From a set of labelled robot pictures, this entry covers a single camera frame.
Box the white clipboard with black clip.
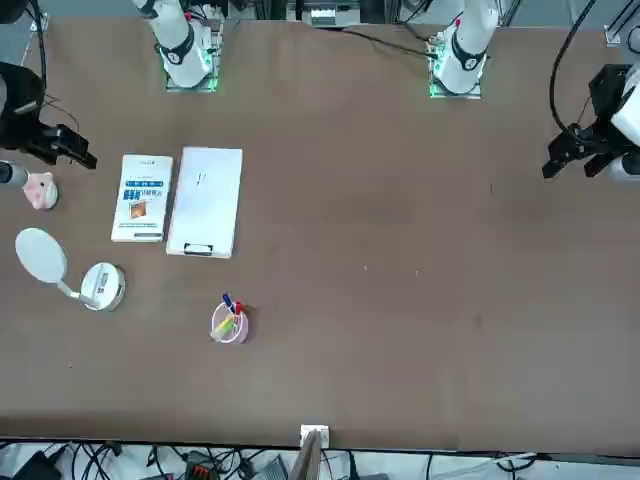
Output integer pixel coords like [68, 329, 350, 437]
[165, 146, 244, 260]

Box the black power adapter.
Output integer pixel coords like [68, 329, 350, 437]
[12, 449, 64, 480]

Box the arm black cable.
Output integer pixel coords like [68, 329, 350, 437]
[548, 0, 600, 135]
[27, 0, 51, 101]

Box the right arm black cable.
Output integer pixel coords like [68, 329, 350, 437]
[27, 0, 51, 101]

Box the white and blue book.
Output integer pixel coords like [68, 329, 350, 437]
[110, 154, 174, 244]

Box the translucent pink pen cup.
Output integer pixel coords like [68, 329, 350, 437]
[210, 299, 250, 345]

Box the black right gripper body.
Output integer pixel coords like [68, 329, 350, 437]
[0, 62, 51, 151]

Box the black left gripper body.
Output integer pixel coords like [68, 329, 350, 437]
[574, 64, 632, 132]

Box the aluminium camera post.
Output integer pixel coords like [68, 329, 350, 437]
[289, 429, 324, 480]

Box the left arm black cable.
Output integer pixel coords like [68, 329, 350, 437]
[548, 0, 600, 135]

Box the white table edge bracket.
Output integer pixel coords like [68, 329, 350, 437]
[299, 424, 331, 449]

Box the white foldable desk lamp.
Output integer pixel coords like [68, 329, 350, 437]
[14, 227, 126, 312]

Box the black cable across table edge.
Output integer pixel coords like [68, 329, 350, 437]
[343, 27, 437, 57]

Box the pink pig toy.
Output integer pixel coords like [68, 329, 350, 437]
[24, 171, 60, 211]

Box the yellow-green highlighter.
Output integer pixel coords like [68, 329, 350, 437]
[210, 314, 237, 341]

